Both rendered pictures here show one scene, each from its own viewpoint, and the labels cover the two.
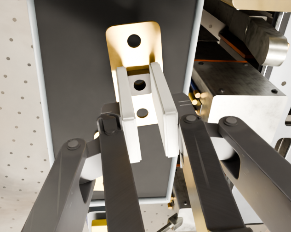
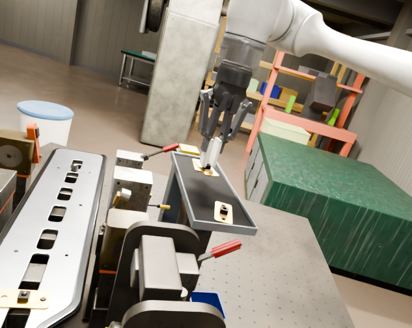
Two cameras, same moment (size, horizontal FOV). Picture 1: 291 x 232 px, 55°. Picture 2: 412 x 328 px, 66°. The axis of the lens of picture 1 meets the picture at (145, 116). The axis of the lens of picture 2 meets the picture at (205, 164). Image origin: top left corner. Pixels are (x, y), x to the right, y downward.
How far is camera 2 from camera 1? 65 cm
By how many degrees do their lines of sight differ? 45
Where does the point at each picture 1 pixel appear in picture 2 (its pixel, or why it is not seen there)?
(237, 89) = (137, 187)
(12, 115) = not seen: hidden behind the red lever
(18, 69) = (219, 276)
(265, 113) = (123, 175)
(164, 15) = (194, 190)
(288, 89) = (75, 202)
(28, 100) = (211, 260)
